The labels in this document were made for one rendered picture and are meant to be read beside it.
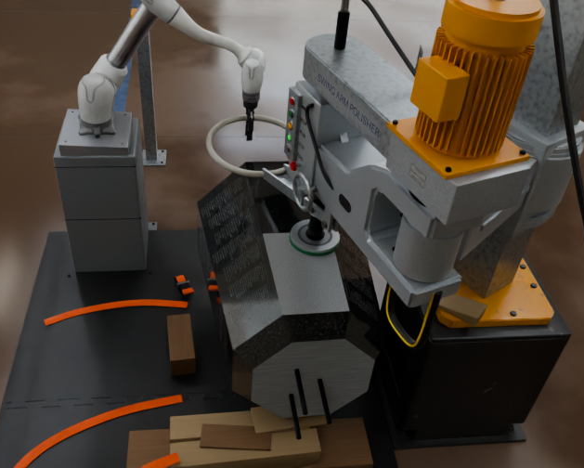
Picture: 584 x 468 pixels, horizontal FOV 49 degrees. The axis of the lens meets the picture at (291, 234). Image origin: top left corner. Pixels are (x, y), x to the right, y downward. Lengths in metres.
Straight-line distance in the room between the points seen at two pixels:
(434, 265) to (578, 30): 0.84
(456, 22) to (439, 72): 0.12
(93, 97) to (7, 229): 1.29
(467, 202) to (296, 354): 1.04
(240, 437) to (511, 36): 1.97
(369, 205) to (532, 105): 0.66
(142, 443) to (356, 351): 1.06
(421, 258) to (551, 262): 2.52
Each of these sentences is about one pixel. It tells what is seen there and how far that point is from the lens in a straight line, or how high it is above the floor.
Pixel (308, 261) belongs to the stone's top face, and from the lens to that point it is 2.64.
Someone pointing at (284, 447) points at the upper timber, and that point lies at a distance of 2.85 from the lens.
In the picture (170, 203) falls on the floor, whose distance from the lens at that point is 4.32.
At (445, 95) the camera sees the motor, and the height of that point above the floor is 1.94.
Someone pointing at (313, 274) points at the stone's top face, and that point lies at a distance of 2.59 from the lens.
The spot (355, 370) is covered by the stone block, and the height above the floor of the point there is 0.59.
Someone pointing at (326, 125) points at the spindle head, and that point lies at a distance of 2.29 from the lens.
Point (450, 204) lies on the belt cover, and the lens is 1.68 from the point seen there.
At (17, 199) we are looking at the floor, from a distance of 4.53.
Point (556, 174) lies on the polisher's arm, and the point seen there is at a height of 1.44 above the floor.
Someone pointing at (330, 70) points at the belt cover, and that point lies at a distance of 2.14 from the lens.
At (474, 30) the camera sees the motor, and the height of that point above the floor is 2.08.
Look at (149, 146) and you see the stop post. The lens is 4.67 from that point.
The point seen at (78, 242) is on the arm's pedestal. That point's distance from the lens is 3.71.
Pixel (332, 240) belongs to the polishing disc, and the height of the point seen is 0.87.
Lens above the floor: 2.61
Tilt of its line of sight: 40 degrees down
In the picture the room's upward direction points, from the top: 6 degrees clockwise
